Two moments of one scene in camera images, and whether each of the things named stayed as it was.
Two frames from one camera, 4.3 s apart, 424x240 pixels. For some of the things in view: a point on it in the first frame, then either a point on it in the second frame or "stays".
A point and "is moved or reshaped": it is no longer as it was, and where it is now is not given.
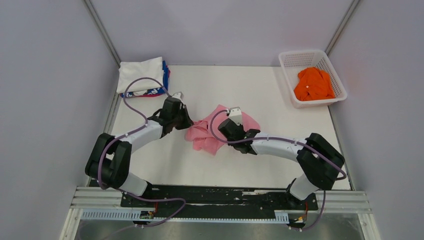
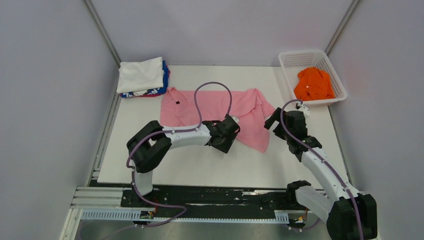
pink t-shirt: x=199 y=132 is moved or reshaped
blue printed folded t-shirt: x=156 y=90 stays
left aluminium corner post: x=103 y=31 stays
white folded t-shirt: x=152 y=68 stays
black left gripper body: x=181 y=120 -> x=225 y=144
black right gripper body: x=233 y=144 -> x=278 y=130
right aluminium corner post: x=341 y=26 stays
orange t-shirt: x=313 y=83 stays
